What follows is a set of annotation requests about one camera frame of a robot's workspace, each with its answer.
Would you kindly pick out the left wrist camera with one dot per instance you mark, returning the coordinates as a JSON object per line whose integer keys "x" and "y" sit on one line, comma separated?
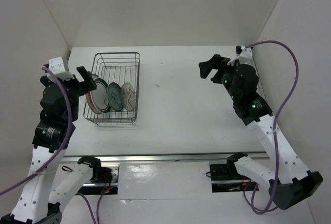
{"x": 59, "y": 67}

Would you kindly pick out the white plate teal red rim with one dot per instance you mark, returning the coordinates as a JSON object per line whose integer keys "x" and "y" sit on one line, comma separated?
{"x": 99, "y": 96}

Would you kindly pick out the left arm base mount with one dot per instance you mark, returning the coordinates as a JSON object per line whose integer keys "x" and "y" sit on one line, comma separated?
{"x": 91, "y": 178}

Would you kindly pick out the clear glass plate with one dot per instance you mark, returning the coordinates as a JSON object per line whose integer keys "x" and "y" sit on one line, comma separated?
{"x": 128, "y": 96}

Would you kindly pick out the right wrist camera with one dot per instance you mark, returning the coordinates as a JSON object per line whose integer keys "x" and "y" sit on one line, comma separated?
{"x": 243, "y": 56}

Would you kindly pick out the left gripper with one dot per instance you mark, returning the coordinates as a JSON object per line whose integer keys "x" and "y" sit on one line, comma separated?
{"x": 87, "y": 85}

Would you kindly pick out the orange sunburst plate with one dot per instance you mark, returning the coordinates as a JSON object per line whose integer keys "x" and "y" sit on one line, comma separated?
{"x": 89, "y": 100}

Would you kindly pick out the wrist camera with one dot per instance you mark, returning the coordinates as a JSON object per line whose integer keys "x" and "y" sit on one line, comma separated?
{"x": 243, "y": 56}
{"x": 59, "y": 67}

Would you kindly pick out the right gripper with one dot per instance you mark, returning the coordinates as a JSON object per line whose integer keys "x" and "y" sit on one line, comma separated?
{"x": 206, "y": 66}

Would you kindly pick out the blue floral plate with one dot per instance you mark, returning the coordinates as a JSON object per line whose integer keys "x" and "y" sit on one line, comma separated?
{"x": 114, "y": 96}

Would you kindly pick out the grey wire dish rack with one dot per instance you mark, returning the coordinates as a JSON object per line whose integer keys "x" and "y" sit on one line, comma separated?
{"x": 124, "y": 110}

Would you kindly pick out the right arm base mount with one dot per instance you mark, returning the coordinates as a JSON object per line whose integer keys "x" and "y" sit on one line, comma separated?
{"x": 225, "y": 178}

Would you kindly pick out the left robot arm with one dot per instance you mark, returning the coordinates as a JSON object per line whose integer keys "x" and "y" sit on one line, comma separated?
{"x": 38, "y": 202}

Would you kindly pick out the aluminium rail frame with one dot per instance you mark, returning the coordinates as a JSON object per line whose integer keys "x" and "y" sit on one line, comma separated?
{"x": 178, "y": 109}

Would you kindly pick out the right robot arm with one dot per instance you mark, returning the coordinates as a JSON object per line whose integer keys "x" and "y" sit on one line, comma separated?
{"x": 291, "y": 181}

